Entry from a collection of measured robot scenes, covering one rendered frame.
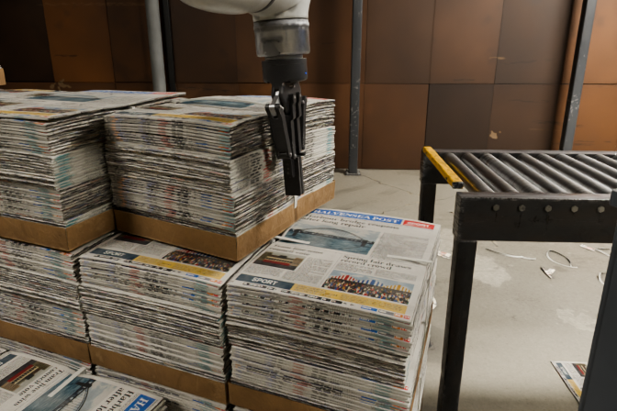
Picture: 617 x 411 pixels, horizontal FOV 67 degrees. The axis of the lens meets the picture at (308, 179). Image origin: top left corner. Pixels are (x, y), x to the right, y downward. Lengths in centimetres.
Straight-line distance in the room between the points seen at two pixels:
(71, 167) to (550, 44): 425
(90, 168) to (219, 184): 26
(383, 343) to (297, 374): 15
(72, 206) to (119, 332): 24
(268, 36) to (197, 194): 28
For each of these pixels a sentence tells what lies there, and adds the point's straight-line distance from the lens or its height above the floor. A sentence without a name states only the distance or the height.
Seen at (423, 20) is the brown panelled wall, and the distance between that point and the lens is 436.
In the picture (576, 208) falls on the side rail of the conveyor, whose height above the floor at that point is 78.
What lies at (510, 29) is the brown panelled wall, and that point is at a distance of 455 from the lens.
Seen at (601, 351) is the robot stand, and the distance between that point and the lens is 80.
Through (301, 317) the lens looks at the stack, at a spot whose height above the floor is 80.
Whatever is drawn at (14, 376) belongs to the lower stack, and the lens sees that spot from 106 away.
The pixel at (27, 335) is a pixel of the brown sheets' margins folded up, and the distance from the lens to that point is 111.
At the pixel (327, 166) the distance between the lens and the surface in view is 101.
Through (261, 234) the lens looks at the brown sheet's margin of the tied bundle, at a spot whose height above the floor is 86.
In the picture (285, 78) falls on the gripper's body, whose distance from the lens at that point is 76.
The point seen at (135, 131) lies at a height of 103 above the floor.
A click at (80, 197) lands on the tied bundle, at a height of 92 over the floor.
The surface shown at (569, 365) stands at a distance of 213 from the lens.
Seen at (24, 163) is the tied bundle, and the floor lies 99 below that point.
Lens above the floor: 119
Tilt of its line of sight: 17 degrees down
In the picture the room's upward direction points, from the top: straight up
